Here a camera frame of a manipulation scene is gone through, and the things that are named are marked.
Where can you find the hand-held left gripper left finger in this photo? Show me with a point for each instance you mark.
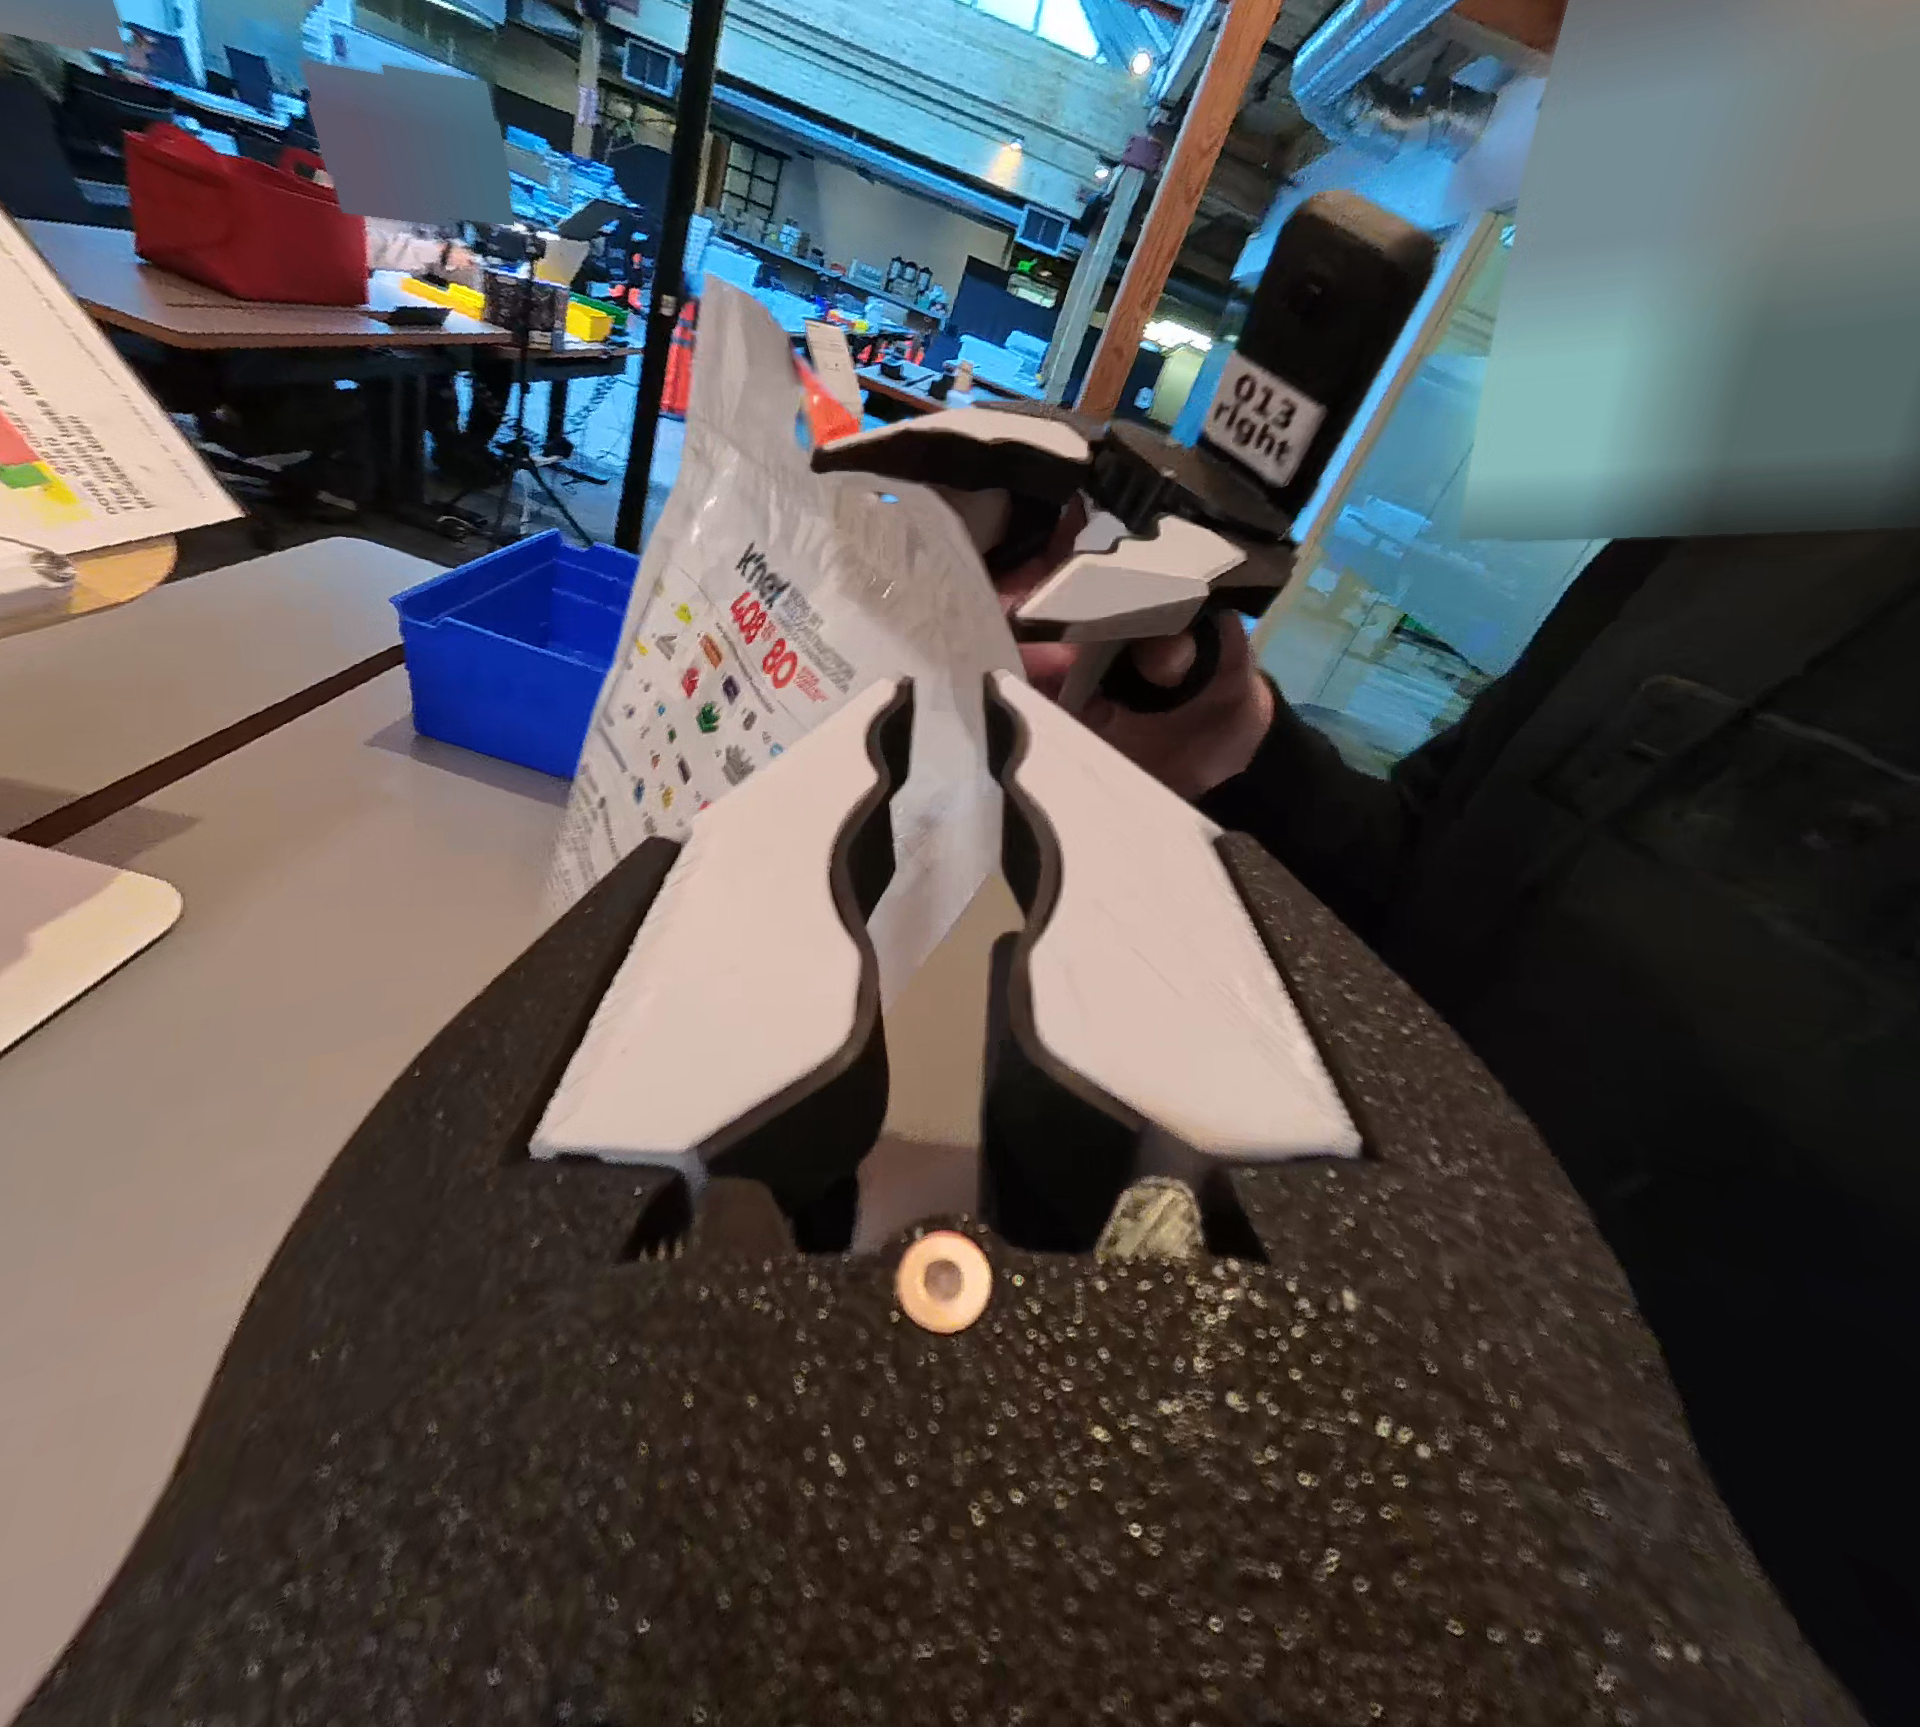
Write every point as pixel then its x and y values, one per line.
pixel 706 992

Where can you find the toy building set bag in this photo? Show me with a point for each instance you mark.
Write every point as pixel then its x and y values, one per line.
pixel 751 512

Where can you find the blue plastic bin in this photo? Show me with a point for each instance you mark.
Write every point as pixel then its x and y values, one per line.
pixel 510 662

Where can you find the black pole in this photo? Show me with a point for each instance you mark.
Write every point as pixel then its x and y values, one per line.
pixel 684 182

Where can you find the wooden post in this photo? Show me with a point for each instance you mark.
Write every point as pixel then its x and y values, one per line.
pixel 1201 153

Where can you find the black tripod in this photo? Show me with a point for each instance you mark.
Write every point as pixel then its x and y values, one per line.
pixel 526 437

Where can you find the printed instruction sheet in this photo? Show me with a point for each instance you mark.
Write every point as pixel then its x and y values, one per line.
pixel 90 407

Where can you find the person's right hand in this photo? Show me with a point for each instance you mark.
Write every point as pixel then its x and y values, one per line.
pixel 1223 731

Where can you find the person's black-clothed torso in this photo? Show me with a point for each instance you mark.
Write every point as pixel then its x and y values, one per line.
pixel 1726 932

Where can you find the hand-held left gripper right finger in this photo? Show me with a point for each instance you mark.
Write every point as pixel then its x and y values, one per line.
pixel 1172 978

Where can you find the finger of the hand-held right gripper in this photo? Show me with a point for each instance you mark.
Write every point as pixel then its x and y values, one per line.
pixel 1142 565
pixel 960 445

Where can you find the brown work table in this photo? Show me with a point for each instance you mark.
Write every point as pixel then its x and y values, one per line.
pixel 226 317

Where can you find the red storage tote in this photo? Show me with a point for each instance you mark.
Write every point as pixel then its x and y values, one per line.
pixel 248 220

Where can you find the person's right forearm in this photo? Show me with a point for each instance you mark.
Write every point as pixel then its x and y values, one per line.
pixel 1351 828

